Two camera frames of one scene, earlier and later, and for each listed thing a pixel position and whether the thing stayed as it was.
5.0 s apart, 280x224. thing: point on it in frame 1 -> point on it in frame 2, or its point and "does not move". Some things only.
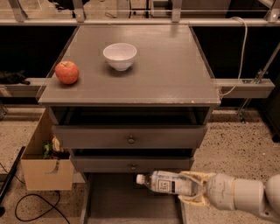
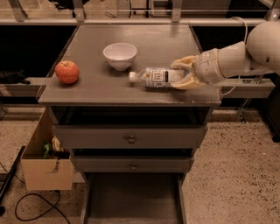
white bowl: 120,55 does not move
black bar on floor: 10,173 does not move
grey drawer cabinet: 127,100 does not move
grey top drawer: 129,136 does not move
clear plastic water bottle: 169,182 -> 154,77
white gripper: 219,187 -> 206,68
